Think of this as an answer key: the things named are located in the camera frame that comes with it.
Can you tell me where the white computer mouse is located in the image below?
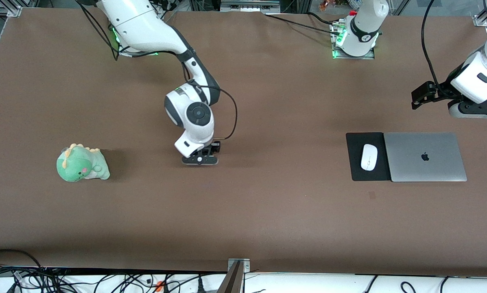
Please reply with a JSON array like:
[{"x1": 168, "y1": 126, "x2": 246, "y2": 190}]
[{"x1": 360, "y1": 144, "x2": 378, "y2": 171}]

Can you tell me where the black mouse pad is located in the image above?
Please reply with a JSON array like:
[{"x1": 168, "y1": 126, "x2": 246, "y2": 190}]
[{"x1": 345, "y1": 132, "x2": 391, "y2": 182}]

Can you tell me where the silver laptop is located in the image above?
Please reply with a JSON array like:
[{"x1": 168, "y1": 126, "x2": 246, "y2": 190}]
[{"x1": 383, "y1": 131, "x2": 468, "y2": 183}]

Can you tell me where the green dinosaur plush toy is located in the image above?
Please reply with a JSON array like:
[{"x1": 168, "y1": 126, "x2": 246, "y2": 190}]
[{"x1": 56, "y1": 143, "x2": 111, "y2": 183}]

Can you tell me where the grey metal box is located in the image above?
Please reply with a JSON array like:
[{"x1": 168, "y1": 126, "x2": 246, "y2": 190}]
[{"x1": 220, "y1": 0, "x2": 281, "y2": 13}]

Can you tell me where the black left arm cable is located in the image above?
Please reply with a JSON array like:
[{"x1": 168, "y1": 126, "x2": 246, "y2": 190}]
[{"x1": 421, "y1": 0, "x2": 452, "y2": 97}]

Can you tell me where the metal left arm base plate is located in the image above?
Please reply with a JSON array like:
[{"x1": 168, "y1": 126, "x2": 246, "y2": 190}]
[{"x1": 331, "y1": 18, "x2": 376, "y2": 60}]

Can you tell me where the aluminium frame rail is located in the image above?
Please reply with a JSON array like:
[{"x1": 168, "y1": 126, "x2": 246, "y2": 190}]
[
  {"x1": 0, "y1": 0, "x2": 22, "y2": 17},
  {"x1": 473, "y1": 0, "x2": 487, "y2": 27}
]

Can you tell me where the metal corner bracket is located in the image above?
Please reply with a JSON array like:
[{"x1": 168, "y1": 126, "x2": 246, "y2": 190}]
[{"x1": 227, "y1": 258, "x2": 251, "y2": 274}]

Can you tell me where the thin black base cable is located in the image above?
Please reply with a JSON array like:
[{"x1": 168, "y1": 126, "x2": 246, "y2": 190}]
[{"x1": 306, "y1": 11, "x2": 338, "y2": 26}]

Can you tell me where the dark aluminium post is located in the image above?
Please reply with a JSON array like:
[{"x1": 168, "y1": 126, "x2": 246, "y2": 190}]
[{"x1": 217, "y1": 261, "x2": 244, "y2": 293}]

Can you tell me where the thick black base cable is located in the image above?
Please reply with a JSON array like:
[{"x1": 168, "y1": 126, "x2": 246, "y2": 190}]
[{"x1": 263, "y1": 13, "x2": 343, "y2": 36}]

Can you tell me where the long black floor cable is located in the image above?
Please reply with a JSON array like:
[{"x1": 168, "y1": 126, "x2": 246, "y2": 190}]
[{"x1": 0, "y1": 249, "x2": 45, "y2": 271}]

